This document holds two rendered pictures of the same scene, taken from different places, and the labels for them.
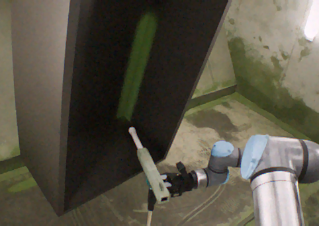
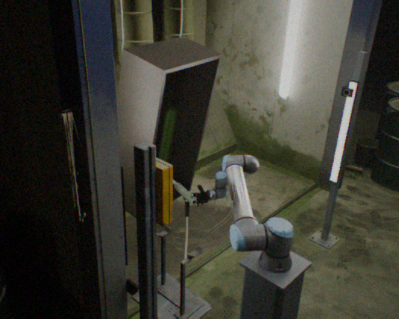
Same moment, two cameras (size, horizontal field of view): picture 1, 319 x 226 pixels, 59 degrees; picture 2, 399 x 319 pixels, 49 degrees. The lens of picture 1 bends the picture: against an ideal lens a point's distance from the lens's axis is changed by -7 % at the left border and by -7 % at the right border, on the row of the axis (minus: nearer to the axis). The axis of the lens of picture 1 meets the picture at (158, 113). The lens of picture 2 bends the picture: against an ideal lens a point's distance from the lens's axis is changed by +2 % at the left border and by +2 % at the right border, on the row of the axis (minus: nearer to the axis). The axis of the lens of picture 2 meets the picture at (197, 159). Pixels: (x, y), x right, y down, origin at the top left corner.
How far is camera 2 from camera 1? 2.10 m
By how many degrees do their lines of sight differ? 8
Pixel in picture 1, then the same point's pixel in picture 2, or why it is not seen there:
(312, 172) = (248, 165)
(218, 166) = (220, 184)
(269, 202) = (230, 175)
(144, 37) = (169, 121)
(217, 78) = (220, 140)
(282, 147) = (235, 157)
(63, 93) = not seen: hidden behind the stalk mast
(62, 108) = not seen: hidden behind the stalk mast
